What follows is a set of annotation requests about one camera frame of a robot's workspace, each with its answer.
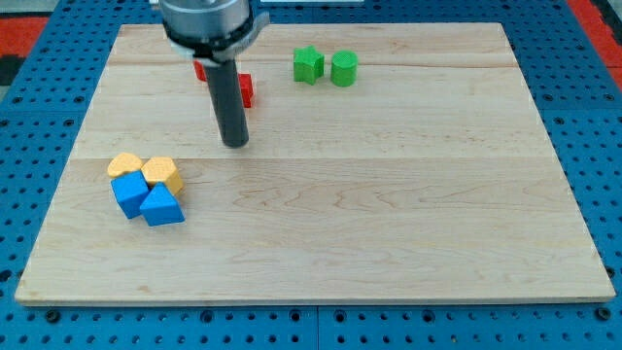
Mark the light wooden board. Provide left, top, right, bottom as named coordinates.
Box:
left=16, top=22, right=615, bottom=306

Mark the blue triangle block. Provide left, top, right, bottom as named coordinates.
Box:
left=139, top=183, right=185, bottom=227

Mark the yellow heart block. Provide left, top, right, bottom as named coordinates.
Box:
left=107, top=153, right=143, bottom=179

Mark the blue cube block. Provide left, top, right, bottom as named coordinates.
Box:
left=111, top=171, right=150, bottom=219

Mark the red small block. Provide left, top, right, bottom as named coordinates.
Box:
left=193, top=60, right=207, bottom=82

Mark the green cylinder block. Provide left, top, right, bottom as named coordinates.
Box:
left=330, top=50, right=359, bottom=88

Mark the red block behind rod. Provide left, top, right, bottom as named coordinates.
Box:
left=238, top=73, right=255, bottom=108

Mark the yellow hexagon block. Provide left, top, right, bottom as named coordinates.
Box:
left=141, top=157, right=184, bottom=195

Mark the green star block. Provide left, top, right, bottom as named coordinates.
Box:
left=294, top=46, right=325, bottom=85

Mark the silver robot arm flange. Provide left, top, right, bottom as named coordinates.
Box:
left=155, top=0, right=270, bottom=67

